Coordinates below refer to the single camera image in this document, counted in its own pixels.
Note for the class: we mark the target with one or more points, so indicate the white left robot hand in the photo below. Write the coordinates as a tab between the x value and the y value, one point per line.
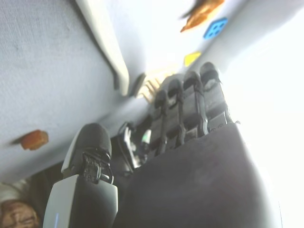
190	178

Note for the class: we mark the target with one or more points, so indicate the leek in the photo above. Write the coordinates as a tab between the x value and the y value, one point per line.
107	42

